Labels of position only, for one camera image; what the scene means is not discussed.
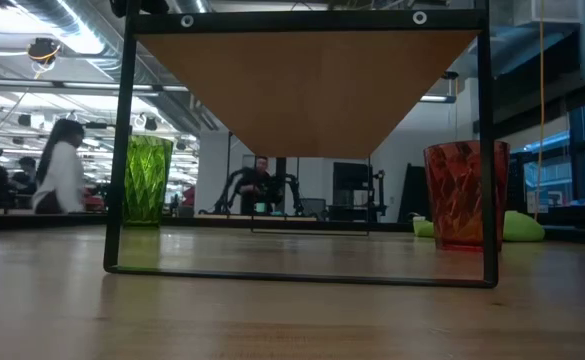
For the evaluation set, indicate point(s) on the green faceted plastic cup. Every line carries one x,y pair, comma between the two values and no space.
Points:
153,180

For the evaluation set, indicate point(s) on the red faceted plastic cup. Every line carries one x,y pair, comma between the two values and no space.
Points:
454,195

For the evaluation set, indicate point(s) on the black background robot arm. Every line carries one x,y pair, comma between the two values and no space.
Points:
224,195
292,192

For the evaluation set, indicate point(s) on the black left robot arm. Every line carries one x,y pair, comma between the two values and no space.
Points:
154,5

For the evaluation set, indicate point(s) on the person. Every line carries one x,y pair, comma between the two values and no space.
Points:
24,177
62,175
254,187

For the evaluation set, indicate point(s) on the small teal background cup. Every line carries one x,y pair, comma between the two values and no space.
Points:
260,207

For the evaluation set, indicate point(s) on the black computer monitor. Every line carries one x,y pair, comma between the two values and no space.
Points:
350,176

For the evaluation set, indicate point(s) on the black equipment stand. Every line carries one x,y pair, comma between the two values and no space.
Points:
380,187

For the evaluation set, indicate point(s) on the black leaning panels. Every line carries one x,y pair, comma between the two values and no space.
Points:
414,195

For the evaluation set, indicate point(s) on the ceiling light bar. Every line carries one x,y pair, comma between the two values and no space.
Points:
434,98

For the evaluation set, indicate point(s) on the green beanbag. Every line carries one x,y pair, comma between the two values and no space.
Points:
522,227

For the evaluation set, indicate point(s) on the white ceiling box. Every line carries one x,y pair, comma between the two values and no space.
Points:
547,11

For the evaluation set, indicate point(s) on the black frame wooden shelf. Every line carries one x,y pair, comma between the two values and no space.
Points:
312,22

